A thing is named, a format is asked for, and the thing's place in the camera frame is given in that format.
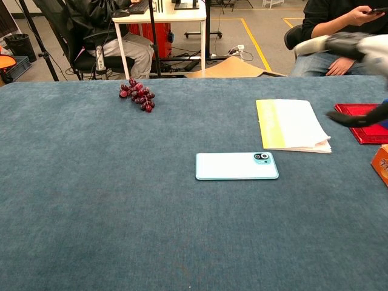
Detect black trash bin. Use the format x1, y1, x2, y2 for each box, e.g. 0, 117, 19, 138
3, 33, 38, 64

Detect blue plastic crate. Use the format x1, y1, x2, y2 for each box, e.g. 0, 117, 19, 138
5, 56, 33, 82

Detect person black jacket grey trousers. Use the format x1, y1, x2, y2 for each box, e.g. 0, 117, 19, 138
65, 0, 155, 80

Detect black tripod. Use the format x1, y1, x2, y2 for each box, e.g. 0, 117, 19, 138
18, 0, 60, 82

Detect black keyboard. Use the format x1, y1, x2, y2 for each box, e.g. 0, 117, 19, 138
127, 0, 150, 15

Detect white notebook with yellow edge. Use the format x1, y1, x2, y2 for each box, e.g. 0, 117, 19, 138
255, 98, 332, 155

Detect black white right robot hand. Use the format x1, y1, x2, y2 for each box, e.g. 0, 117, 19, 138
294, 32, 388, 128

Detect white desk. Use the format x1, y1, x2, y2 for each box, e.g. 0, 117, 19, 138
112, 0, 207, 80

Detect black wheeled stand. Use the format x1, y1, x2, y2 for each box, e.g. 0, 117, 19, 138
184, 0, 224, 59

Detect person black sweater blue jeans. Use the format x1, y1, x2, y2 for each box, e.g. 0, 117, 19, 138
289, 0, 388, 77

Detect red tray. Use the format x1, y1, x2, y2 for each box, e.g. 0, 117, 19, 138
334, 103, 388, 146

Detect brown cardboard sheet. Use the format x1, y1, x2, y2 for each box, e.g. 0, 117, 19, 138
184, 56, 287, 79

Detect smartphone black screen blue back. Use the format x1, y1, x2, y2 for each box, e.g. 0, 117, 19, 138
195, 152, 280, 181

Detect black office chair with armrest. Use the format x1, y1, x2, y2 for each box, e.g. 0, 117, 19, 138
33, 0, 136, 81

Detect black vertical pole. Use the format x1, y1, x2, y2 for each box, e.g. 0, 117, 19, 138
148, 0, 162, 79

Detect white metal rack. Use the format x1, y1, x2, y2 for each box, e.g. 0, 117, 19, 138
262, 0, 307, 9

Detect blue velvet tablecloth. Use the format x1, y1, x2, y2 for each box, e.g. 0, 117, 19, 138
0, 75, 388, 291

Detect orange round object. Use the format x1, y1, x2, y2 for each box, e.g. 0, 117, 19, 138
0, 45, 18, 80

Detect bunch of dark red grapes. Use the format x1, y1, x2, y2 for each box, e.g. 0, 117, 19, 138
118, 78, 156, 113

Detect orange cardboard box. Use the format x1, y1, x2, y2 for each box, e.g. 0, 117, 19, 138
370, 144, 388, 187

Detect red cabinet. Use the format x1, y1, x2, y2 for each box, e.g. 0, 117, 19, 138
127, 22, 173, 61

